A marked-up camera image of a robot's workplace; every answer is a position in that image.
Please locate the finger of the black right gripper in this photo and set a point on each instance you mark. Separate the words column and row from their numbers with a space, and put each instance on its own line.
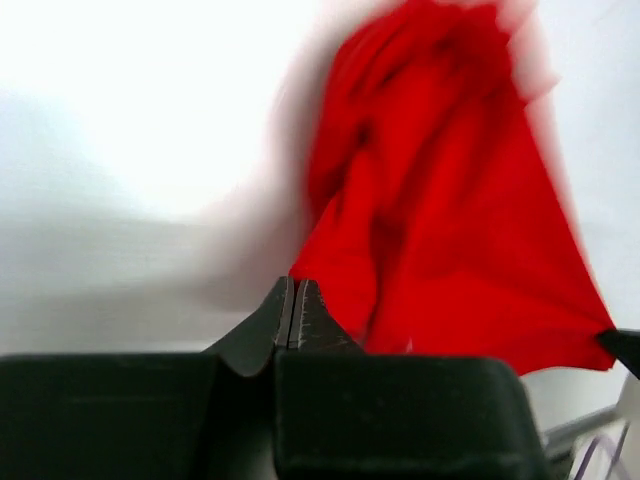
column 624, row 346

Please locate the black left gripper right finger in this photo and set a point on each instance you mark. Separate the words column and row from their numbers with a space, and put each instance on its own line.
column 343, row 414

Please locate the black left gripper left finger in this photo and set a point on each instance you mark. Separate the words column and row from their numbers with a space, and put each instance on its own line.
column 147, row 415

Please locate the red t shirt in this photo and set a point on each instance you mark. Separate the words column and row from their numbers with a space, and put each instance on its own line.
column 437, row 228

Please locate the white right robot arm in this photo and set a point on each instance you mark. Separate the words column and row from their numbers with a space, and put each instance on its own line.
column 628, row 403

